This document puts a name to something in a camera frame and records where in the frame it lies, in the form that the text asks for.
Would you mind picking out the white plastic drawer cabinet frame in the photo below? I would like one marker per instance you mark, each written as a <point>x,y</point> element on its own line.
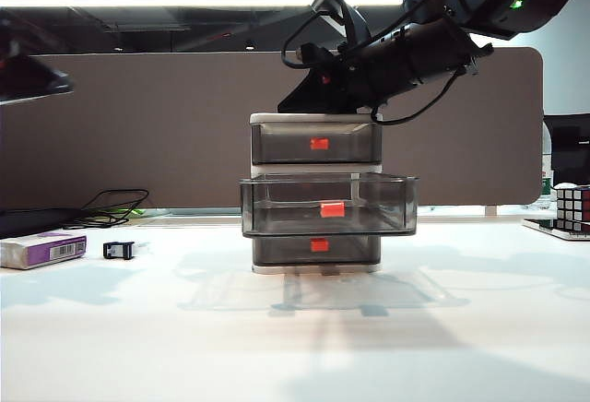
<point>318,117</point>

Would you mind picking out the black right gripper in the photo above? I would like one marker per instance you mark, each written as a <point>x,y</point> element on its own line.
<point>341,84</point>

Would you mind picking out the brown desk partition panel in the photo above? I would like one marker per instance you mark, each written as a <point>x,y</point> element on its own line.
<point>161,134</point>

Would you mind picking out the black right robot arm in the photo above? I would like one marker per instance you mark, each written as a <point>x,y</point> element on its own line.
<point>415,61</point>

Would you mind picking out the green white bottle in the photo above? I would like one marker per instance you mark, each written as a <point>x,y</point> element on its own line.
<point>546,185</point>

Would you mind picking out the black Rubik's cube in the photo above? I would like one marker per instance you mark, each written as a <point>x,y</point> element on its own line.
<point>574,206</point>

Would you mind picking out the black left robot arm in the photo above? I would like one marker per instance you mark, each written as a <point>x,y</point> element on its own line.
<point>23,74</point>

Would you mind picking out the red tape marker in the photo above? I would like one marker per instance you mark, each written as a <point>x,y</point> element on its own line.
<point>332,209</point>
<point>319,144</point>
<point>319,245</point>

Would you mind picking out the smoky transparent drawer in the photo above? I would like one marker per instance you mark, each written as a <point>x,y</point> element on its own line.
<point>369,208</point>
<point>286,148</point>
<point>286,250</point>

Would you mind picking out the black monitor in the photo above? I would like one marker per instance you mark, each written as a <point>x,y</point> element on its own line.
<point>569,153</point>

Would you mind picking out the white cube stand tray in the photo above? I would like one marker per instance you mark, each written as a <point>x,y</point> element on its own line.
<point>567,234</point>

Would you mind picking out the long ceiling light strip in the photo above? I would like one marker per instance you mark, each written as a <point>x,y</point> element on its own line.
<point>138,0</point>

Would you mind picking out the purple white tissue pack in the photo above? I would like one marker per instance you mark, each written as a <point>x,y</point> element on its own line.
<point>41,250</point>

